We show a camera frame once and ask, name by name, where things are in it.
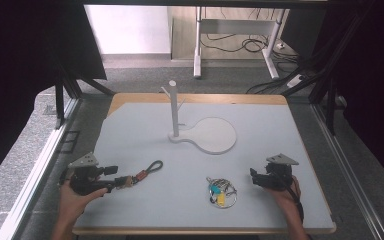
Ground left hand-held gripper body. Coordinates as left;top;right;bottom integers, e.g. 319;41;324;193
59;152;116;196

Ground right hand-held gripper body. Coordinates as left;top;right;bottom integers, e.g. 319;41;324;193
261;153;300;192

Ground key ring with coloured tags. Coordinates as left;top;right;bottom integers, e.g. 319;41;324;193
205;176;238;210

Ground white key stand with round base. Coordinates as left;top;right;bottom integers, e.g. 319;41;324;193
160;79;238;156

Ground person's right hand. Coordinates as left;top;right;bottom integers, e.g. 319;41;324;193
263;175;303;210

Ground person's left hand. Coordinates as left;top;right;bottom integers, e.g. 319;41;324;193
59;180;109;218

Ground white table mat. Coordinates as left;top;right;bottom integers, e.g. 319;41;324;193
74;102;335;231

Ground wooden table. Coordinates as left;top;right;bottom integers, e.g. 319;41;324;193
72;92;337;236

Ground white power strip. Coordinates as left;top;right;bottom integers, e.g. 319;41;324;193
286;73;306;89

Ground black curtain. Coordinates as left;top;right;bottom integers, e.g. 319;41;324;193
313;0;384;196
0;0;108;194

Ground white board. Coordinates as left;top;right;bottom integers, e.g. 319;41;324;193
84;4;171;55

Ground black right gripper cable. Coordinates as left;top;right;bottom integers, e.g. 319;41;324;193
281;172;305;225

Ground aluminium rail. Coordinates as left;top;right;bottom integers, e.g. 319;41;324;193
0;98;82;240
310;103;384;240

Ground black metal frame strut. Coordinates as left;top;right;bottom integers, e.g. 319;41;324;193
53;64;116;130
281;6;376;136

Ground black cable bundle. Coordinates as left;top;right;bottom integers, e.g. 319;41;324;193
245;58;331;95

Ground black coiled floor cables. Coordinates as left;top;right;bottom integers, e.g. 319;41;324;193
199;31;301;64

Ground white metal desk frame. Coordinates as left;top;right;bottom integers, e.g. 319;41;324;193
193;6;289;80

